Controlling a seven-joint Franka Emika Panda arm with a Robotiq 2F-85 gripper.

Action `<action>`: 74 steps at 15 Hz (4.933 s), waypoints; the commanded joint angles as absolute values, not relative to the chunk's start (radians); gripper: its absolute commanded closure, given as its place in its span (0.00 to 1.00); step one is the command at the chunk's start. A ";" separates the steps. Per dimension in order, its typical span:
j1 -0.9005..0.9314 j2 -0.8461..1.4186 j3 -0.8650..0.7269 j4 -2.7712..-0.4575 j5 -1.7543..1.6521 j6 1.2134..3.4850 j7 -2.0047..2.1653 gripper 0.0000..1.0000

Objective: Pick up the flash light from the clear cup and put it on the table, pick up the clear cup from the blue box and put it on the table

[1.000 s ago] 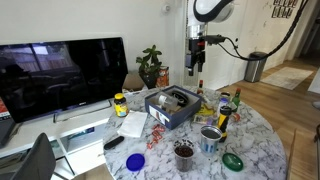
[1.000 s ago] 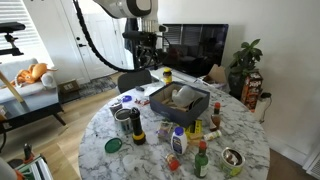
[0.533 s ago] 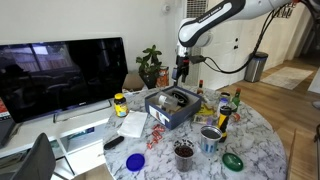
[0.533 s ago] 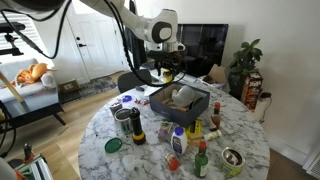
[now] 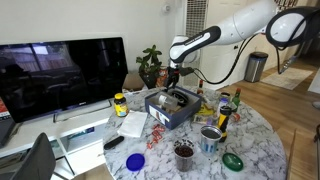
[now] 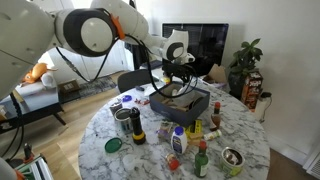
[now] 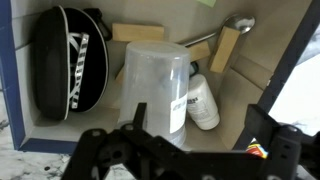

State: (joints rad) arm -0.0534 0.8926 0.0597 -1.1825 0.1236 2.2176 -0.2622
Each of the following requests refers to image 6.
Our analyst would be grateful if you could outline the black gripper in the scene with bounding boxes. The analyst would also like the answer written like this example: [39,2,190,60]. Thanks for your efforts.
[162,60,198,90]

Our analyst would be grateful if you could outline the clear plastic cup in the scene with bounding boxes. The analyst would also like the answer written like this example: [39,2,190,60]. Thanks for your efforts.
[170,84,196,101]

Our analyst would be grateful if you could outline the dark bottle yellow cap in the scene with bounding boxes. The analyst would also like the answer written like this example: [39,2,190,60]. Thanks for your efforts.
[128,106,147,146]

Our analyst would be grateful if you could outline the navy blue shoe box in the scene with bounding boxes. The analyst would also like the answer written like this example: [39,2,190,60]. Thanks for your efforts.
[148,81,211,128]

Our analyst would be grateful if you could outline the open cardboard box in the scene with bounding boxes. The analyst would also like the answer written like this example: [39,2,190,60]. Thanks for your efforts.
[201,63,228,86]

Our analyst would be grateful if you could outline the cup of coffee beans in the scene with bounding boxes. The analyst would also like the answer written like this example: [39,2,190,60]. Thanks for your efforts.
[109,100,124,116]

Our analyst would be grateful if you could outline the orange Jenga box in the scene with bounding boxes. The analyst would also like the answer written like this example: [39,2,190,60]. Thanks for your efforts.
[240,71,264,113]

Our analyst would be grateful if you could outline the small cardboard box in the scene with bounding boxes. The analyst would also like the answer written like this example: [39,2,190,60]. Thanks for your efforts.
[59,79,81,94]

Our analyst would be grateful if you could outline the wooden blocks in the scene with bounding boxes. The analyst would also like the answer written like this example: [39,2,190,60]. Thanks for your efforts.
[161,98,193,113]

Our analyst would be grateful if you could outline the white TV stand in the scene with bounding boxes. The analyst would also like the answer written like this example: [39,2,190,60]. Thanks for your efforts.
[149,64,231,91]

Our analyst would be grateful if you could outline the dark grey chair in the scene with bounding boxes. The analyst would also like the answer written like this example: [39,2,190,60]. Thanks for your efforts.
[117,68,155,94]

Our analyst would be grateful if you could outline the purple snack packet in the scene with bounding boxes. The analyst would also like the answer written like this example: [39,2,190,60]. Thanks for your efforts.
[156,120,174,139]

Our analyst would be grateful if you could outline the black flat screen TV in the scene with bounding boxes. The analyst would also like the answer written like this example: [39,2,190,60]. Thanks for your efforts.
[161,23,230,78]

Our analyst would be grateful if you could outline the brown sauce bottle red cap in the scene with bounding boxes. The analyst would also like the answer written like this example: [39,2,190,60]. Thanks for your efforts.
[209,101,222,132]

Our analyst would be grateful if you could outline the white bottle blue cap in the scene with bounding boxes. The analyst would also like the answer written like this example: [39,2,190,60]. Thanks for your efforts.
[170,126,188,155]

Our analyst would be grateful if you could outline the white pouch green cap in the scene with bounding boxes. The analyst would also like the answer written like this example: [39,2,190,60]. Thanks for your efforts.
[203,129,223,142]

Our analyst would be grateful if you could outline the green potted plant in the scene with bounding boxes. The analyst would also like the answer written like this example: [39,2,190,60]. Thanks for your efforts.
[228,38,264,99]

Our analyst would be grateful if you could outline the open metal can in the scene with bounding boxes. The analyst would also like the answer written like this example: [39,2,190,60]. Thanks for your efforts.
[114,108,134,134]

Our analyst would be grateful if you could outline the small jar red lid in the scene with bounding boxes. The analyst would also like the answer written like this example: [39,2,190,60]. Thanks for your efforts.
[165,152,181,172]

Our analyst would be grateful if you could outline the green glass bottle red cap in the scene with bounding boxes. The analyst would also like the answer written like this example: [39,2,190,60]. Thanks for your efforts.
[194,140,210,179]

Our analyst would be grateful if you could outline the white plug-in device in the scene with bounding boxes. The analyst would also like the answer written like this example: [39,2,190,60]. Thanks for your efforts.
[254,91,273,123]

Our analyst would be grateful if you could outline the patterned floor rug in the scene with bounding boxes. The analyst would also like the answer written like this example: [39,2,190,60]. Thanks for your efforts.
[78,75,118,99]

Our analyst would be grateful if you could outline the green round lid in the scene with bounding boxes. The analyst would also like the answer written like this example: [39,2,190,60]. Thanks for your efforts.
[104,137,123,154]

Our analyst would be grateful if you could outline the open green label tin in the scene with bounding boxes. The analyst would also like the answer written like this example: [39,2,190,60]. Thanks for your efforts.
[220,147,246,178]

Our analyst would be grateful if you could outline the grey sofa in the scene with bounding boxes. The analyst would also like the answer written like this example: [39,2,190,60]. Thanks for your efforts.
[0,78,68,134]

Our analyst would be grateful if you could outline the orange plush toy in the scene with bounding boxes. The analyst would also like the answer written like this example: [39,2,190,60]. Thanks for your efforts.
[22,62,58,86]

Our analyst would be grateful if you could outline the green red clamp tool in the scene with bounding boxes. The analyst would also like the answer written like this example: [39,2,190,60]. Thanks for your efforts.
[13,143,54,180]

